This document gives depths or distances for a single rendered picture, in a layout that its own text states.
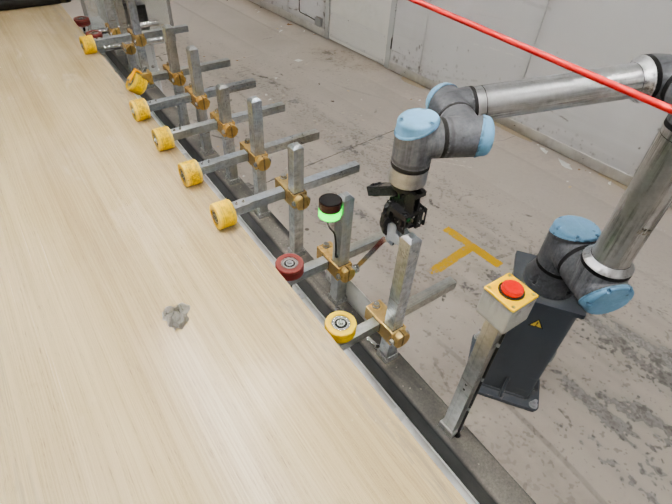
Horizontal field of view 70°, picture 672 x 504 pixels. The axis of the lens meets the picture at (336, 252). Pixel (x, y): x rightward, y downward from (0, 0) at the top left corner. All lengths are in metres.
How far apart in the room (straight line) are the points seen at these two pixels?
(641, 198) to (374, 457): 0.95
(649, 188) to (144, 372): 1.31
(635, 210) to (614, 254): 0.15
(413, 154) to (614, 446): 1.66
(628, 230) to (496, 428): 1.04
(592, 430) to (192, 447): 1.74
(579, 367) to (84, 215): 2.14
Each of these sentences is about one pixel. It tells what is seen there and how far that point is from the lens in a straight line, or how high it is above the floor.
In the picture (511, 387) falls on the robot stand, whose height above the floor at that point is 0.06.
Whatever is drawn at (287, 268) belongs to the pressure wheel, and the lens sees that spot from 1.34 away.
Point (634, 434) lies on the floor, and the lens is 2.47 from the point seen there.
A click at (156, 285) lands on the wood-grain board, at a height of 0.90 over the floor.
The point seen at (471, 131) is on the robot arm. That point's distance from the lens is 1.11.
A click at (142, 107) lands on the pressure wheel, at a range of 2.05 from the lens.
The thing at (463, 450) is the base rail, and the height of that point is 0.70.
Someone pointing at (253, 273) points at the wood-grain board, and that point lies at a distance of 1.34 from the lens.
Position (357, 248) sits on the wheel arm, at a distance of 1.47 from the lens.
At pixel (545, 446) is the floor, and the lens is 2.26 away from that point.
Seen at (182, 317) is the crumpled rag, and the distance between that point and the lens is 1.25.
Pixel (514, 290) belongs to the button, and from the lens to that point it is 0.92.
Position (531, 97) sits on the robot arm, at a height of 1.36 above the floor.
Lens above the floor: 1.86
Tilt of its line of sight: 43 degrees down
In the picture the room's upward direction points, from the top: 4 degrees clockwise
